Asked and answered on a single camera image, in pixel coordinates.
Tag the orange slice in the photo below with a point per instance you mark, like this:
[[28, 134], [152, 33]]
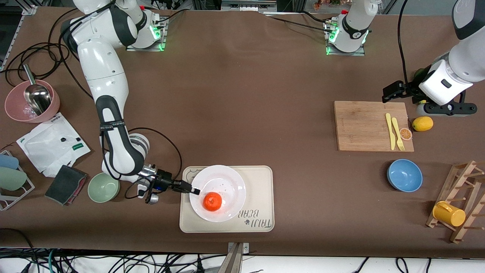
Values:
[[405, 134]]

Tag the pink bowl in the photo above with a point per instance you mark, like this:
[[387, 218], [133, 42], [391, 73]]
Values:
[[13, 106]]

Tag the yellow lemon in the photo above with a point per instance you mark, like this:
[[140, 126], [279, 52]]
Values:
[[422, 124]]

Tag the grey metal box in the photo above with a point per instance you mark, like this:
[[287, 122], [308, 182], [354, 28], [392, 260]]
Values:
[[248, 4]]

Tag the shiny metal scoop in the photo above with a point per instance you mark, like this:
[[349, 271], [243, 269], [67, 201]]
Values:
[[38, 98]]

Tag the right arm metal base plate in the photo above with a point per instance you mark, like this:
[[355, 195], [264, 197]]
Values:
[[146, 47]]

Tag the pale green cup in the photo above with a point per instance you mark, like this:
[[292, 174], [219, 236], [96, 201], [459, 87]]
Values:
[[11, 179]]

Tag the white plastic bag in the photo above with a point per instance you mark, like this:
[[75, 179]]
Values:
[[49, 151]]

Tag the wooden mug rack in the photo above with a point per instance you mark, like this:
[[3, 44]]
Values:
[[460, 197]]

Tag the folded dark grey cloth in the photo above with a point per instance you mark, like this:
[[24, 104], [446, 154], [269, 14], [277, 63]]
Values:
[[64, 185]]

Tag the light blue cup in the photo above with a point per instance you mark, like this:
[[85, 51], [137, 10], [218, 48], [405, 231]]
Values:
[[8, 162]]

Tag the dark green avocado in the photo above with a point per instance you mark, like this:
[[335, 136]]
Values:
[[418, 75]]

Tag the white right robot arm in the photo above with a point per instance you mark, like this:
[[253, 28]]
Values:
[[106, 72]]

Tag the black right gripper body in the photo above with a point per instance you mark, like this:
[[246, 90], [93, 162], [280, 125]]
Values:
[[163, 181]]

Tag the cream bear print tray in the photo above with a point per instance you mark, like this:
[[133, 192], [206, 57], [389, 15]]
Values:
[[257, 189]]

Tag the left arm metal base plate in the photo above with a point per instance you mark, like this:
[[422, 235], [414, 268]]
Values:
[[346, 53]]

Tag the blue bowl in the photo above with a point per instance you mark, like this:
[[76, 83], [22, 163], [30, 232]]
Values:
[[404, 175]]

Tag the yellow plastic fork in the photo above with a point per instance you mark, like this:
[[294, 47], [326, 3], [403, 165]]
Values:
[[397, 132]]

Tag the wooden cutting board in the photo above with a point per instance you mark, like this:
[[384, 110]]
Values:
[[360, 125]]

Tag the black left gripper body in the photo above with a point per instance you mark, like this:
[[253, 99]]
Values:
[[410, 90]]

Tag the white round plate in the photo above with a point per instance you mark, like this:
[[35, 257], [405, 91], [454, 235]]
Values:
[[227, 182]]

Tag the orange fruit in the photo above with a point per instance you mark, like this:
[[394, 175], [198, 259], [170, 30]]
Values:
[[212, 201]]

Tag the yellow plastic knife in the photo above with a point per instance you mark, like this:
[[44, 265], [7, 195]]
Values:
[[390, 131]]

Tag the yellow mug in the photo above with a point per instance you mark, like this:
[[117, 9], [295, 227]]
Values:
[[449, 214]]

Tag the light green bowl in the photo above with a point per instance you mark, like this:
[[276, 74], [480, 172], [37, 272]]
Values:
[[100, 189]]

